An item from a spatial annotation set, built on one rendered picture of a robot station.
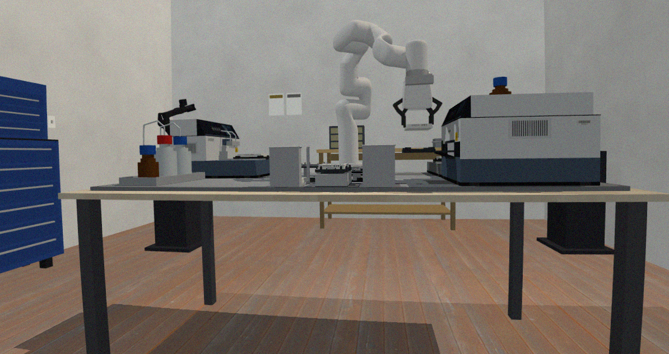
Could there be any brown bottle body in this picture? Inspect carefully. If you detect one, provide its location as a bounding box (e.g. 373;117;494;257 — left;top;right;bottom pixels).
138;162;159;178

